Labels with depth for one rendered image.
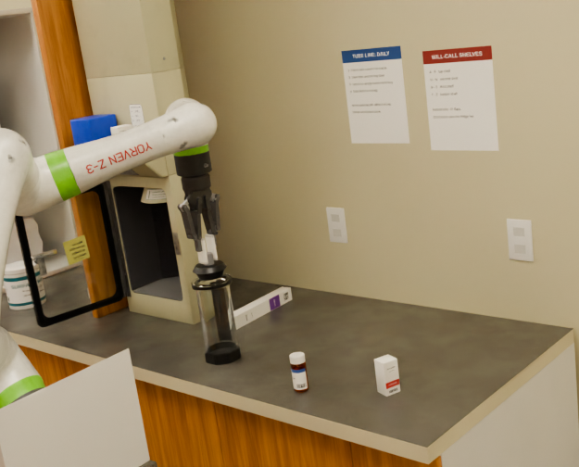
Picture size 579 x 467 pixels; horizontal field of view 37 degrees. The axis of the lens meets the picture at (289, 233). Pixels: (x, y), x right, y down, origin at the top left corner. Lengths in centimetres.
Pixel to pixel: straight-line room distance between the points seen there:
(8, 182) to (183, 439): 94
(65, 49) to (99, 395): 133
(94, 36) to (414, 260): 117
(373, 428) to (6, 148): 98
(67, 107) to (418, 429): 153
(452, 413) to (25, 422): 89
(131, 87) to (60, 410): 117
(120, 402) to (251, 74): 136
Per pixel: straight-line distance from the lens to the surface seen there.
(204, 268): 228
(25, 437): 174
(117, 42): 265
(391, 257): 265
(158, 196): 269
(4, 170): 189
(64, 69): 282
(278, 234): 293
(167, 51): 259
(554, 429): 236
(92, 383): 180
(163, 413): 250
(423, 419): 194
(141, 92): 260
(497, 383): 209
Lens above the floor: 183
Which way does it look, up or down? 14 degrees down
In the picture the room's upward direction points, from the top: 8 degrees counter-clockwise
